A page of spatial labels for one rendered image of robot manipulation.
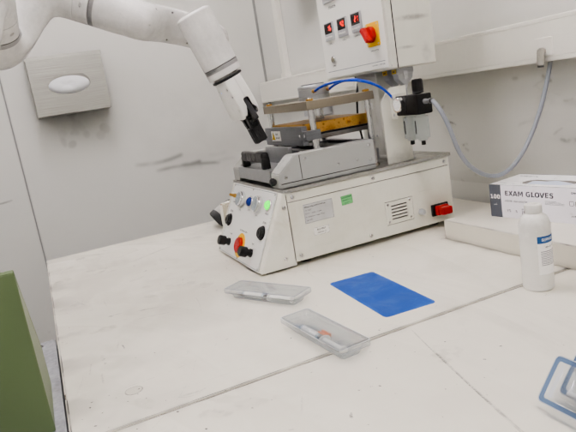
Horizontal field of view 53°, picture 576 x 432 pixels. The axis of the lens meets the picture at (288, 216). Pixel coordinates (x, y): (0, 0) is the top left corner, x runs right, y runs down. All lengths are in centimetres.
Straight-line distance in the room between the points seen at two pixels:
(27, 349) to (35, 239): 201
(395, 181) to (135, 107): 166
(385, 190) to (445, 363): 66
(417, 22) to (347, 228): 51
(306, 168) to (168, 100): 162
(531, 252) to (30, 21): 112
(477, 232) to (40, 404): 90
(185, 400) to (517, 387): 43
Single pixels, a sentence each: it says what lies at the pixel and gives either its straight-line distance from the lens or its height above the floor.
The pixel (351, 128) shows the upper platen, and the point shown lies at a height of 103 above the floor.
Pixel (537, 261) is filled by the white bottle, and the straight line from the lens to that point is 104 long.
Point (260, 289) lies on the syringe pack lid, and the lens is 115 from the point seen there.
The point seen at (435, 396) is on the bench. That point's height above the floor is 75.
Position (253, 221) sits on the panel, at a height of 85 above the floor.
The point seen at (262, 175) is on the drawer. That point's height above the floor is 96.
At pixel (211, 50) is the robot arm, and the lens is 137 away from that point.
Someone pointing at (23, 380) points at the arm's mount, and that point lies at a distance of 84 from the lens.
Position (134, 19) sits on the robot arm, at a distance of 140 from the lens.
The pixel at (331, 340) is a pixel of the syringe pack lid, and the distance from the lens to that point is 88.
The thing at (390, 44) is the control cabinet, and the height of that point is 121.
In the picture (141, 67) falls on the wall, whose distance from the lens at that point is 284.
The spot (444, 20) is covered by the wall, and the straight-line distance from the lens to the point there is 180.
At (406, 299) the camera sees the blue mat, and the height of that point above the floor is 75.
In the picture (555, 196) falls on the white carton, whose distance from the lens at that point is 128.
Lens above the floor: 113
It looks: 12 degrees down
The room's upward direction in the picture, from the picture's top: 9 degrees counter-clockwise
